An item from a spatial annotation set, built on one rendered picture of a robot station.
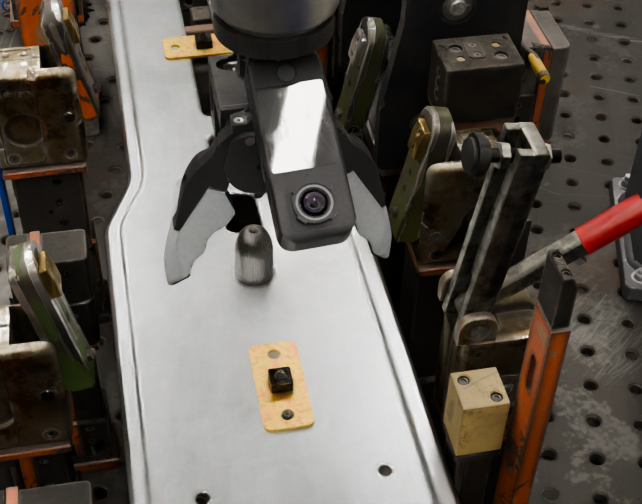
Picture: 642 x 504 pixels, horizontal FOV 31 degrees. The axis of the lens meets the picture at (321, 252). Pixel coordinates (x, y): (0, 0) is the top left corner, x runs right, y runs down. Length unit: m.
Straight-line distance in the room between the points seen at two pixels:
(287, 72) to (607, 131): 1.02
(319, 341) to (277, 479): 0.13
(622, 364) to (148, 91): 0.60
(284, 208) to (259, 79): 0.08
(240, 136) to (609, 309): 0.78
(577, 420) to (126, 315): 0.55
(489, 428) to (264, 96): 0.29
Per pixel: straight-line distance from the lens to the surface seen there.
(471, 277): 0.85
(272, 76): 0.68
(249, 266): 0.94
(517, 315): 0.88
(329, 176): 0.66
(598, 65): 1.80
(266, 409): 0.86
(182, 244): 0.75
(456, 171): 0.97
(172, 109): 1.14
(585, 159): 1.61
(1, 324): 0.89
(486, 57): 1.01
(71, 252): 1.01
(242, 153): 0.71
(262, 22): 0.65
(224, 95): 0.72
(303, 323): 0.92
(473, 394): 0.80
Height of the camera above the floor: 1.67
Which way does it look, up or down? 43 degrees down
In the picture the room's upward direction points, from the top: 2 degrees clockwise
